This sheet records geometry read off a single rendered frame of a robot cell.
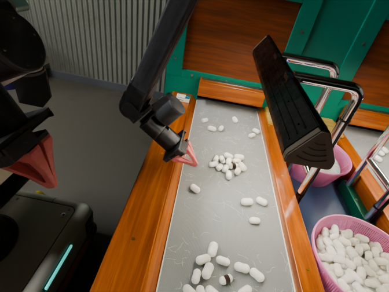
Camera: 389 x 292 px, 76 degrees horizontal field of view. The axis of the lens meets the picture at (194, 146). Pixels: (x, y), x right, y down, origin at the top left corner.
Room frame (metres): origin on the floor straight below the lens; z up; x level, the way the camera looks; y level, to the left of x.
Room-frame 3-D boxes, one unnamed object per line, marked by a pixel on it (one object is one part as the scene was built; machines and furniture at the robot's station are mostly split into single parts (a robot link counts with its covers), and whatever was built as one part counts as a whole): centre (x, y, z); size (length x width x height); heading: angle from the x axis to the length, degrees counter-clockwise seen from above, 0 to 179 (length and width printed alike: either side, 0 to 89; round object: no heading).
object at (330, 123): (1.03, -0.46, 0.77); 0.33 x 0.15 x 0.01; 91
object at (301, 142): (0.64, -0.18, 1.08); 0.62 x 0.08 x 0.07; 1
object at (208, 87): (1.08, -0.12, 0.83); 0.30 x 0.06 x 0.07; 91
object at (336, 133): (0.64, -0.26, 0.90); 0.20 x 0.19 x 0.45; 1
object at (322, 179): (0.82, -0.46, 0.72); 0.27 x 0.27 x 0.10
